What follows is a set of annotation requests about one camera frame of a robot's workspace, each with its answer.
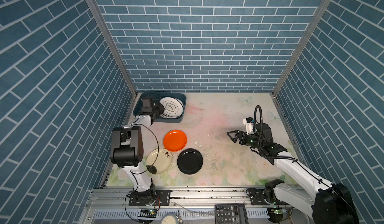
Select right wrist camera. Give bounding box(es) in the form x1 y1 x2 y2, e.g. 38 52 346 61
243 118 255 135

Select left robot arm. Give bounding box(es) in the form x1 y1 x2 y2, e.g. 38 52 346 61
110 96 165 198

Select round white clock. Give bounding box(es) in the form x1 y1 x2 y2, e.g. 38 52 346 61
160 213 183 224

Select white plate cloud outline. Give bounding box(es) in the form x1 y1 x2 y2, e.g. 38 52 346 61
160 97 184 119

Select black round plate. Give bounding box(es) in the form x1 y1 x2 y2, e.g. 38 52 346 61
177 148 204 175

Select black calculator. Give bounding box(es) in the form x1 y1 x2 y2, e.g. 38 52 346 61
215 204 249 224

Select left green circuit board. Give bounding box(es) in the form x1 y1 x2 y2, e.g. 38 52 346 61
138 210 158 219

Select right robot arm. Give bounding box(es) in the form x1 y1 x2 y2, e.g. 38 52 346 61
227 122 359 224

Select teal plastic bin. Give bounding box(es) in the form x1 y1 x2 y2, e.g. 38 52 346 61
133 91 187 124

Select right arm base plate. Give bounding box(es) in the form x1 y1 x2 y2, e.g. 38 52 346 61
246 188 286 206

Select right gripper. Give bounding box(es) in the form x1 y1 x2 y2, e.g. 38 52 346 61
227 129 263 151

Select cream plate with dark spot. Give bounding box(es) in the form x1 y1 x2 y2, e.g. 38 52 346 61
146 148 173 175

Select orange plastic plate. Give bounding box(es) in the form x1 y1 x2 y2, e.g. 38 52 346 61
163 130 188 152

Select right green circuit board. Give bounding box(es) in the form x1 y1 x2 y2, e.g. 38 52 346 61
268 208 285 219

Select green circuit board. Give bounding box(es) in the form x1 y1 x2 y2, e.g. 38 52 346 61
138 210 158 219
268 208 285 219

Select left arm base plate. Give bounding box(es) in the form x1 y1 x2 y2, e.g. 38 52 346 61
129 190 171 207

